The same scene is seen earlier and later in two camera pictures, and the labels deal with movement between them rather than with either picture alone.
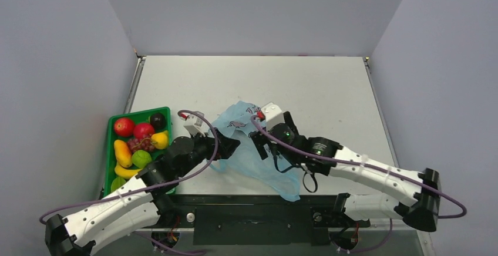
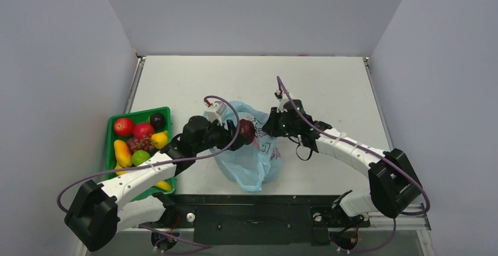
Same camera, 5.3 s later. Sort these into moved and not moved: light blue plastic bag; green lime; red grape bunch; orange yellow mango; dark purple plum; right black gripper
Moved: right black gripper; light blue plastic bag
Not moved: dark purple plum; green lime; orange yellow mango; red grape bunch
